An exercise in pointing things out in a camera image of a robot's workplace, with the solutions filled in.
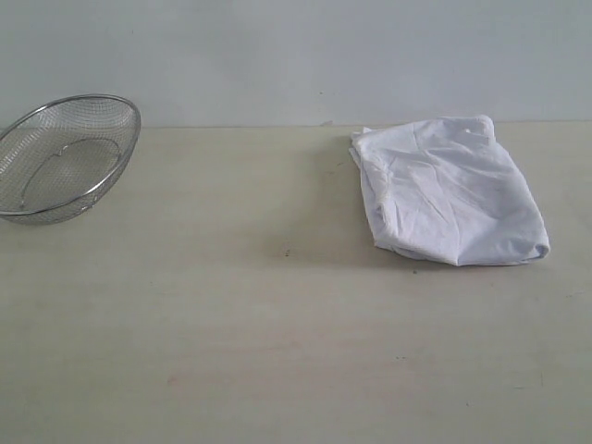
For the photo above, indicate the white t-shirt red print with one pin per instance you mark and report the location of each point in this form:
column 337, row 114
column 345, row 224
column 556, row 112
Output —
column 445, row 190

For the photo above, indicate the metal mesh basket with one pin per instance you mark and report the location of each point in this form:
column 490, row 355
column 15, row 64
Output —
column 60, row 159

